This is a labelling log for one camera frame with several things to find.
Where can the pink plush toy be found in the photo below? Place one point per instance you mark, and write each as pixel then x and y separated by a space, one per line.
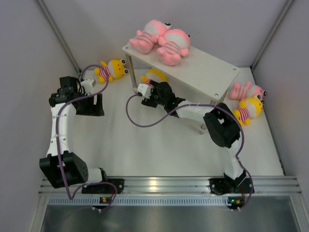
pixel 145 39
pixel 173 46
pixel 241 92

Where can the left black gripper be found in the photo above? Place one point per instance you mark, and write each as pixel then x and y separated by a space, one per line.
pixel 93 109

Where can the grey slotted cable duct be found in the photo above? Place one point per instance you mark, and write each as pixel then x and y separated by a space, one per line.
pixel 142 201

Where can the aluminium mounting rail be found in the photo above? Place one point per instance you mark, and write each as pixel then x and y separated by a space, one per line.
pixel 264 185

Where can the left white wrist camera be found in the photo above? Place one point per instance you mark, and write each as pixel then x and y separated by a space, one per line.
pixel 88 86

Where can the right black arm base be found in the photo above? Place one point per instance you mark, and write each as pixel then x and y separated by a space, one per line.
pixel 222 186

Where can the yellow plush toy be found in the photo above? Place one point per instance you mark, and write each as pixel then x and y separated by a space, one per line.
pixel 248 109
pixel 114 69
pixel 154 75

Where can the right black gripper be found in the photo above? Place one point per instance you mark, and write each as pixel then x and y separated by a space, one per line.
pixel 149 100

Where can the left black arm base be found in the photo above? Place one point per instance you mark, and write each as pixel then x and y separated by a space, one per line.
pixel 105 188

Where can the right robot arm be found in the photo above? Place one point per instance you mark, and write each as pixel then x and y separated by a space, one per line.
pixel 223 128

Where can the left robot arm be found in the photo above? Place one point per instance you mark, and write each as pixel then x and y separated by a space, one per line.
pixel 61 166

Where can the white two-tier shelf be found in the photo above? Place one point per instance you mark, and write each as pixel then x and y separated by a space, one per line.
pixel 199 71

